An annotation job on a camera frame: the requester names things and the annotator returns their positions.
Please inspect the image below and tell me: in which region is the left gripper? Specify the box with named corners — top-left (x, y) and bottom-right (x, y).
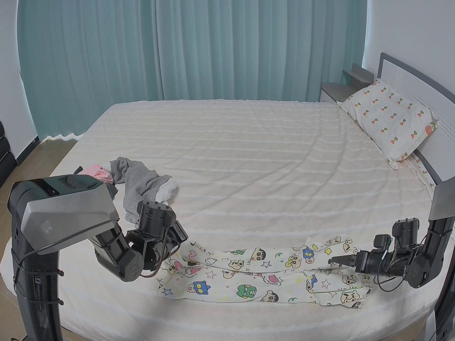
top-left (156, 220), bottom-right (200, 262)

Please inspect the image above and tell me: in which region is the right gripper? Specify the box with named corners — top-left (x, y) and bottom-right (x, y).
top-left (329, 249), bottom-right (382, 274)

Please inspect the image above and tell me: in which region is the white printed pyjama top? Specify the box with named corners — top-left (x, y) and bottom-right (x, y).
top-left (156, 236), bottom-right (372, 310)

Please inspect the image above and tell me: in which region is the grey garment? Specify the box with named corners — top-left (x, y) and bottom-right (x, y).
top-left (108, 157), bottom-right (177, 224)

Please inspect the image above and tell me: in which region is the black garment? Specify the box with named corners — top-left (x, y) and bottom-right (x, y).
top-left (73, 166), bottom-right (118, 201)

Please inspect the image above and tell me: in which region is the bed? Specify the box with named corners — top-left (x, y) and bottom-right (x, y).
top-left (0, 52), bottom-right (455, 341)

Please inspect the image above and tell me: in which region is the pink garment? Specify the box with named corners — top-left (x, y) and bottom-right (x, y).
top-left (80, 164), bottom-right (114, 184)

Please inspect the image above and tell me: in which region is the white printed pillow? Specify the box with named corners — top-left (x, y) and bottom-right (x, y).
top-left (337, 78), bottom-right (439, 170)

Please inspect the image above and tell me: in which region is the grey bedside table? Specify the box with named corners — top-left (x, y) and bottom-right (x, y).
top-left (320, 63), bottom-right (374, 104)

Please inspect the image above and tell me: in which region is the blue-green curtain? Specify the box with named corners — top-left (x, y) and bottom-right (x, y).
top-left (16, 0), bottom-right (368, 141)

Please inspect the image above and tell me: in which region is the dark grey chest of drawers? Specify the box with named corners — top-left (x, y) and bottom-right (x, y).
top-left (0, 121), bottom-right (16, 188)

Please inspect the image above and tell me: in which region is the black cable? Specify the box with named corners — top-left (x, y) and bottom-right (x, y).
top-left (373, 275), bottom-right (406, 293)

